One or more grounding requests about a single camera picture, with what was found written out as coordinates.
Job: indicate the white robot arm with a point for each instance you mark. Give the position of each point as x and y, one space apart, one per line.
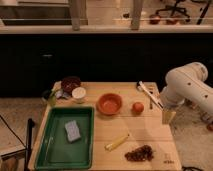
188 83

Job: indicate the small crumpled foil item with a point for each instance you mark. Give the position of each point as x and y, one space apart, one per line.
62 94

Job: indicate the orange fruit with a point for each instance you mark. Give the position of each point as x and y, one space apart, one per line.
137 108

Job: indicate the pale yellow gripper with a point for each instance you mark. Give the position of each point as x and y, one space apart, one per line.
167 116

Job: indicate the black and white tool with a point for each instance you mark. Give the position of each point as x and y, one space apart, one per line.
142 86

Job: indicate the yellow banana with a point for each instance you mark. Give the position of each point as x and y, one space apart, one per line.
114 144

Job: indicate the grey blue sponge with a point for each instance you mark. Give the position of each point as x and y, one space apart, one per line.
73 132

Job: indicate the dark green cup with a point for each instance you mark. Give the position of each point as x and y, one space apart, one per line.
49 97

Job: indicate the white cup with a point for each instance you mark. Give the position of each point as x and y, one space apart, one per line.
79 94

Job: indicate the black office chair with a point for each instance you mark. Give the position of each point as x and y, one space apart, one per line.
175 8

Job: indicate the red bowl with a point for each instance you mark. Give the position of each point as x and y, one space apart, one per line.
109 104

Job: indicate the dark brown bowl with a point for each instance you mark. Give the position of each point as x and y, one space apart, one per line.
68 84

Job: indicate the bunch of dark grapes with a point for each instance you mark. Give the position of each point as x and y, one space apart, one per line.
143 153

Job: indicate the green plastic tray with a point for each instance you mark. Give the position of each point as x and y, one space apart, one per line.
56 152

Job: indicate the black chair frame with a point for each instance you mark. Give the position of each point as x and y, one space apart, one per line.
27 145

